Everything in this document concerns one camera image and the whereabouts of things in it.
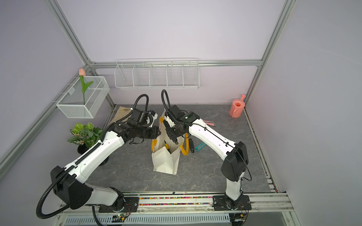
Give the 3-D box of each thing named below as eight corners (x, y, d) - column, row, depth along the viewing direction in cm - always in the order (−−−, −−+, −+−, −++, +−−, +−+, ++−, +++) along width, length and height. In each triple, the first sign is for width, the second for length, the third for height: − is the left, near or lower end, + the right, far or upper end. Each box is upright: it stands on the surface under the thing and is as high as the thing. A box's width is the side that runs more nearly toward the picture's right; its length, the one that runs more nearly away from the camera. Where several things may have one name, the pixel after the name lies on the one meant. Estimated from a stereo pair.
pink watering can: (228, 119, 114) (232, 109, 104) (230, 103, 125) (233, 93, 116) (240, 121, 112) (245, 111, 103) (240, 105, 124) (245, 95, 114)
